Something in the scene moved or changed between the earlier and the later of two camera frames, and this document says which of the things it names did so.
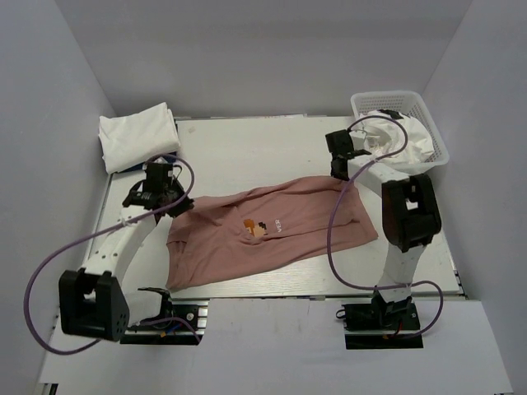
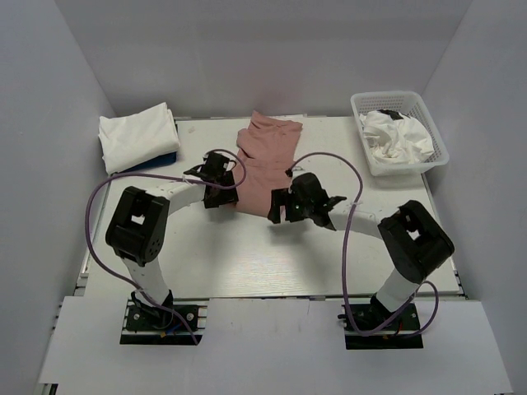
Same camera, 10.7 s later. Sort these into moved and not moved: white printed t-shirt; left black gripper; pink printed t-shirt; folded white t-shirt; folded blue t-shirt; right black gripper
Moved: left black gripper; pink printed t-shirt; right black gripper
Not moved: folded white t-shirt; white printed t-shirt; folded blue t-shirt
